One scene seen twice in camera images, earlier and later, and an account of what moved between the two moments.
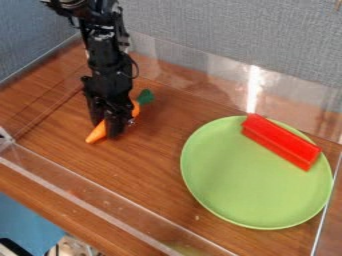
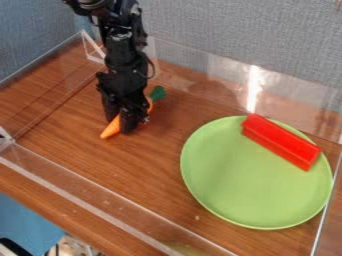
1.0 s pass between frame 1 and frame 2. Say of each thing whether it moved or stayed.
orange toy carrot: moved
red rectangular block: stayed
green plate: stayed
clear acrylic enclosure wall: stayed
